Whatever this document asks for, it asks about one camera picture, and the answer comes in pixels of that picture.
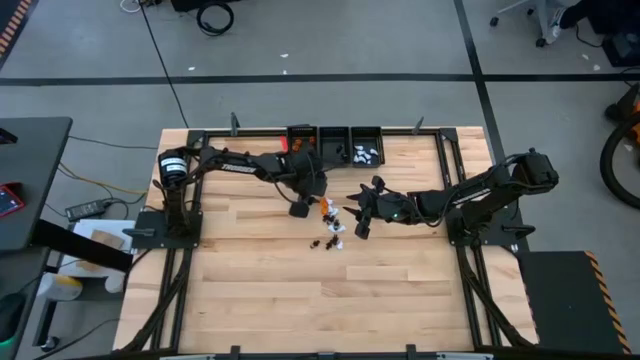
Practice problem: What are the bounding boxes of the office chair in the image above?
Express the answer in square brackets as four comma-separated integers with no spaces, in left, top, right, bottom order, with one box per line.
[489,0,551,49]

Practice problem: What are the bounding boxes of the white paper sheet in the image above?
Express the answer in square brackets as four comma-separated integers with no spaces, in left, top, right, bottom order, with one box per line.
[74,218,135,251]

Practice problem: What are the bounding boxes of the black equipment case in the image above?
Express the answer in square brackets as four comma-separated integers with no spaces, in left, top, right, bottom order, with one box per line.
[602,29,640,69]

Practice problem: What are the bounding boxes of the black floor cable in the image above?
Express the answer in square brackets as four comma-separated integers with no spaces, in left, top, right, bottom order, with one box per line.
[138,0,190,129]

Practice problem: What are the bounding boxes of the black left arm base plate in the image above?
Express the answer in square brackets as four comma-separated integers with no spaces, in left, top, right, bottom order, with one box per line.
[123,209,204,250]

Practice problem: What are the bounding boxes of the black left camera cable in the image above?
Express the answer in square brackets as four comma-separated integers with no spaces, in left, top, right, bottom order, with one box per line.
[272,172,301,204]

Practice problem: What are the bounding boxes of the black hose loop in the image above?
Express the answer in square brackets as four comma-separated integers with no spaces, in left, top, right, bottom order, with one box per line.
[598,113,640,211]

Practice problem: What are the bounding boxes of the thin black cable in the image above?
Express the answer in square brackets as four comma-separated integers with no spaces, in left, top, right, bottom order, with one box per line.
[67,134,159,150]

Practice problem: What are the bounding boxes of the black hazard-striped platform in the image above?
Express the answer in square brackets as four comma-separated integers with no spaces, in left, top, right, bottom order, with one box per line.
[517,249,634,356]

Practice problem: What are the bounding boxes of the brown cardboard piece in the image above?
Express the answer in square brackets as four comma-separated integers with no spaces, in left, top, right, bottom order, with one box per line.
[91,229,126,250]

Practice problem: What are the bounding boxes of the black power adapter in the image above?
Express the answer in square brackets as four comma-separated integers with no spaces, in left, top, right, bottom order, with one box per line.
[64,198,114,222]

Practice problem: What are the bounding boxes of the person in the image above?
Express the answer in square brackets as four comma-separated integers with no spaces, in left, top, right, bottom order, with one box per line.
[544,0,640,45]

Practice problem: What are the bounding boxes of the hazard-striped floor mat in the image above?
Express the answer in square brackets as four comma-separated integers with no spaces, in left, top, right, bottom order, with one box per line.
[0,0,34,59]

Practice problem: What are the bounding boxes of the black rounded object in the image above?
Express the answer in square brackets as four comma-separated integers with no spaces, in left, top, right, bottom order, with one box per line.
[0,292,26,360]

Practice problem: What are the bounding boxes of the black coiled cable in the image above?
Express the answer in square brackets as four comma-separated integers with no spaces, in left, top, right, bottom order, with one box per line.
[196,0,236,37]

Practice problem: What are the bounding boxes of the red-cased tablet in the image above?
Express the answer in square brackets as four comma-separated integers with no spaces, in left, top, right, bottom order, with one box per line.
[0,182,26,219]

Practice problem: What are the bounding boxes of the black table frame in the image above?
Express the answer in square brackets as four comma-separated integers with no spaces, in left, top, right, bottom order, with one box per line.
[117,127,536,360]

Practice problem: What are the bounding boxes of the black orange vacuum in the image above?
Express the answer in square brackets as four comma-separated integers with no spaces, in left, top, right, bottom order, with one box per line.
[603,82,640,146]

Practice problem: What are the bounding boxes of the white jug yellow label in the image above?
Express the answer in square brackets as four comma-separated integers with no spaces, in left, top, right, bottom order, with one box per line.
[37,272,84,302]

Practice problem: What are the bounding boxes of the black desk crossbar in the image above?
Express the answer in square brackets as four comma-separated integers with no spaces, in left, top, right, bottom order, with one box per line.
[32,219,134,274]

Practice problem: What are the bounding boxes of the yellow cable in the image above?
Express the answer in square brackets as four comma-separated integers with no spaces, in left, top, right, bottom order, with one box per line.
[57,162,149,197]

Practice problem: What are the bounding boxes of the black desk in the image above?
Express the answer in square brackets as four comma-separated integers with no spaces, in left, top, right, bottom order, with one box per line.
[0,116,74,251]

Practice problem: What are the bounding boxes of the black box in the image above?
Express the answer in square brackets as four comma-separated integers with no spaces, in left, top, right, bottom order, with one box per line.
[169,0,241,12]

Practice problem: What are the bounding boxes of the white container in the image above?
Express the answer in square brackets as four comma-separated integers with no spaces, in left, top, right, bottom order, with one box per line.
[103,272,126,295]

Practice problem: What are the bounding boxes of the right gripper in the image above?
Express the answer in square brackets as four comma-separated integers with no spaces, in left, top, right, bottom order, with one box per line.
[343,174,389,240]

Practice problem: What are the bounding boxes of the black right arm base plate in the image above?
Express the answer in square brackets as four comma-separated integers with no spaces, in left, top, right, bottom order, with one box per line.
[444,207,536,247]

